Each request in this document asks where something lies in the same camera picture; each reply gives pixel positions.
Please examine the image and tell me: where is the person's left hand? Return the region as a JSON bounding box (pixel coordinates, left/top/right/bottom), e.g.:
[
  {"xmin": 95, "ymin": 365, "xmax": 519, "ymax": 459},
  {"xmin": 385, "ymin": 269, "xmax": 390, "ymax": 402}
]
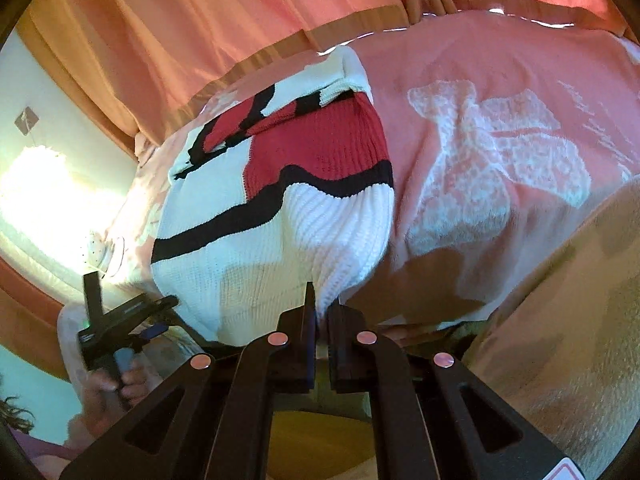
[{"xmin": 81, "ymin": 359, "xmax": 162, "ymax": 438}]

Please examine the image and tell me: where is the beige cloth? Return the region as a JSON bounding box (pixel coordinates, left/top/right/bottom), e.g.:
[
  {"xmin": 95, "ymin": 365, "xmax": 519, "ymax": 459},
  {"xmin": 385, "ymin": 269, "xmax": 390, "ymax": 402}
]
[{"xmin": 463, "ymin": 179, "xmax": 639, "ymax": 479}]

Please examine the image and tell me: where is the white red black knit sweater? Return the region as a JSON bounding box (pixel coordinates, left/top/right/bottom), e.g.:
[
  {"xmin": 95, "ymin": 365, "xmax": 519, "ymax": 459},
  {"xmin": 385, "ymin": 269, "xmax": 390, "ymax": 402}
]
[{"xmin": 151, "ymin": 47, "xmax": 395, "ymax": 346}]

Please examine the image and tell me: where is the orange pink curtain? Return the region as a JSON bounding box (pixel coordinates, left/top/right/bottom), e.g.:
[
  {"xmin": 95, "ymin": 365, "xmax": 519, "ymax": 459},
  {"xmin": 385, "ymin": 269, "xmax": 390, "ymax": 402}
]
[{"xmin": 15, "ymin": 0, "xmax": 639, "ymax": 153}]

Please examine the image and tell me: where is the pink white patterned blanket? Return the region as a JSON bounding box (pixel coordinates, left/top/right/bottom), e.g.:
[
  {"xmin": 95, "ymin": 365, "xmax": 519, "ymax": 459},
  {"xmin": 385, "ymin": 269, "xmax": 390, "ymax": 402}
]
[{"xmin": 119, "ymin": 8, "xmax": 640, "ymax": 331}]

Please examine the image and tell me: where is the white polka dot item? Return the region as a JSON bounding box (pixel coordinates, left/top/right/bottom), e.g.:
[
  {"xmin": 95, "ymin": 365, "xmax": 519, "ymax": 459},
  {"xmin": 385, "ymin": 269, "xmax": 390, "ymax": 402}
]
[{"xmin": 82, "ymin": 232, "xmax": 125, "ymax": 276}]

